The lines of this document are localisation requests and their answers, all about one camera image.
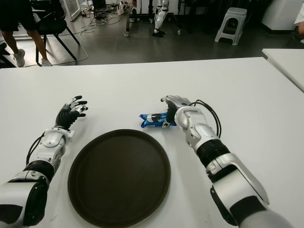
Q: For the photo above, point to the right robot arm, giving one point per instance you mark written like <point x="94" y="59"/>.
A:
<point x="225" y="171"/>

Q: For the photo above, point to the white plastic stool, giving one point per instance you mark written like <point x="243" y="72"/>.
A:
<point x="234" y="15"/>

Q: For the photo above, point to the person in white shirt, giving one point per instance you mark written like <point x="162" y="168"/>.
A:
<point x="299" y="20"/>

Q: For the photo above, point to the dark brown round tray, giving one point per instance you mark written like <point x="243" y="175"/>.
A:
<point x="118" y="175"/>

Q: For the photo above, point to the white cabinet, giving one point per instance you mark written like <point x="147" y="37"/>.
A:
<point x="278" y="14"/>

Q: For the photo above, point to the white framed panel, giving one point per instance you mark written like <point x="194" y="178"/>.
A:
<point x="74" y="9"/>

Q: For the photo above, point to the white humanoid robot leg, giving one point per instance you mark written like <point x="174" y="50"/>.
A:
<point x="158" y="19"/>

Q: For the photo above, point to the blue Oreo cookie packet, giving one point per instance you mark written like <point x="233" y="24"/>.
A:
<point x="152" y="120"/>

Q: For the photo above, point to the white bag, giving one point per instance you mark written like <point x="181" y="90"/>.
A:
<point x="120" y="8"/>

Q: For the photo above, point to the black rolling metal frame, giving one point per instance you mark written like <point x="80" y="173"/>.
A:
<point x="127" y="19"/>

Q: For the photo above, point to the person in black shorts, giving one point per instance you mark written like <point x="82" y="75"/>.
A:
<point x="16" y="14"/>

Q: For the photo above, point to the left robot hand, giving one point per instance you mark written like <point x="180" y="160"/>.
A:
<point x="65" y="117"/>

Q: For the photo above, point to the white side table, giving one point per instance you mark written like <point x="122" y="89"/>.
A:
<point x="287" y="61"/>

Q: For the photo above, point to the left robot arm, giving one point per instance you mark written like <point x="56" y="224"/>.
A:
<point x="47" y="147"/>

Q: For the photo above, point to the black chair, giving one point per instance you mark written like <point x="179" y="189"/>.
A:
<point x="54" y="26"/>

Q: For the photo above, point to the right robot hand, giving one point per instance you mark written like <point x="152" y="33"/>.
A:
<point x="174" y="102"/>

